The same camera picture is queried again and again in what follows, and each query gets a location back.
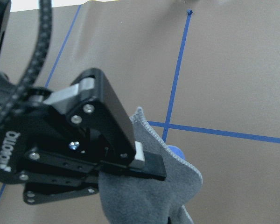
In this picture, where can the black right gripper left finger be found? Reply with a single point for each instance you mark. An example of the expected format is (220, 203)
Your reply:
(95, 170)

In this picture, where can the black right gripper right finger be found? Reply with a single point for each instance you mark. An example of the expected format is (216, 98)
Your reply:
(92, 104)

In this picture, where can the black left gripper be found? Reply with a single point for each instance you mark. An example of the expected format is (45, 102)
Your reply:
(34, 139)

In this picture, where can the grey blue towel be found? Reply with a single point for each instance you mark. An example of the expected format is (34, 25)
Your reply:
(132, 200)

